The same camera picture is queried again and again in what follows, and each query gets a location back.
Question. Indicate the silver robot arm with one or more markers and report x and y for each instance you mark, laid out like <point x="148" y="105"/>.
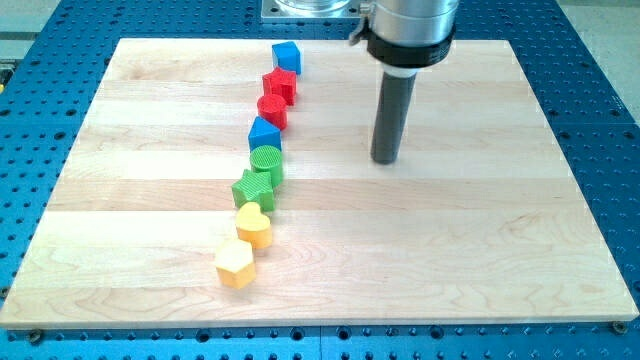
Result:
<point x="406" y="34"/>

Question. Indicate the yellow heart block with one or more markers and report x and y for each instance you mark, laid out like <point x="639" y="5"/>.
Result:
<point x="253" y="226"/>

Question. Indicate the yellow hexagon block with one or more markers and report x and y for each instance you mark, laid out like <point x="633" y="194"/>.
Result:
<point x="234" y="262"/>

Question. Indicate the green cylinder block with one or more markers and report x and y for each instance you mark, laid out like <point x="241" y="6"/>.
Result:
<point x="268" y="159"/>

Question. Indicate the green star block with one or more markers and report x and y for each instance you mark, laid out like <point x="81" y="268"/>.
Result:
<point x="254" y="187"/>

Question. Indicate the blue triangle block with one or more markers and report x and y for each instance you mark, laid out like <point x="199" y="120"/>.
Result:
<point x="263" y="133"/>

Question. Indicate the red cylinder block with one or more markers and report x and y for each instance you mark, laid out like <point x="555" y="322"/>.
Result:
<point x="273" y="108"/>

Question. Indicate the red star block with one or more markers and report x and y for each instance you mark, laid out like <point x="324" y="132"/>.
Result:
<point x="281" y="82"/>

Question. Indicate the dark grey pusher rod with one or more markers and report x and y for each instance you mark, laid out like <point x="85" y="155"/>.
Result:
<point x="394" y="100"/>

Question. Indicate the blue cube block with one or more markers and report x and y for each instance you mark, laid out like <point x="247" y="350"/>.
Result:
<point x="287" y="56"/>

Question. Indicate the light wooden board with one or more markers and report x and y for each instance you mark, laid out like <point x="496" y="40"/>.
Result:
<point x="480" y="220"/>

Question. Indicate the blue perforated table plate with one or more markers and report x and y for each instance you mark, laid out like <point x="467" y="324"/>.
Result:
<point x="50" y="92"/>

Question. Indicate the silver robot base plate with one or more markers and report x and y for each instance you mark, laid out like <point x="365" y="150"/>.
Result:
<point x="308" y="9"/>

